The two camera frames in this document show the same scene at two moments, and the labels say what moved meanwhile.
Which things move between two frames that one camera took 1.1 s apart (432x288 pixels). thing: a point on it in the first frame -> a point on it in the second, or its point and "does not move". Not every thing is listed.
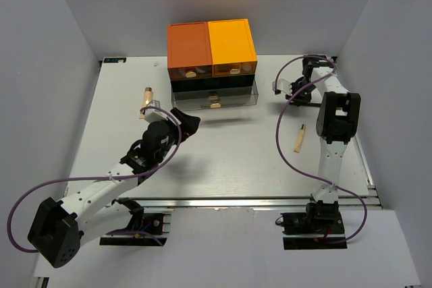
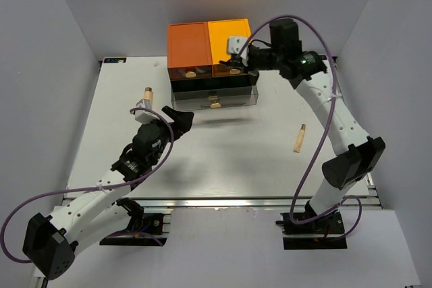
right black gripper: x=308 y=98 -> x=231 y=64
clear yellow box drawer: x=235 y=69 does not move
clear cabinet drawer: x=192 y=98 does not move
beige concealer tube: x=299 y=142 does not move
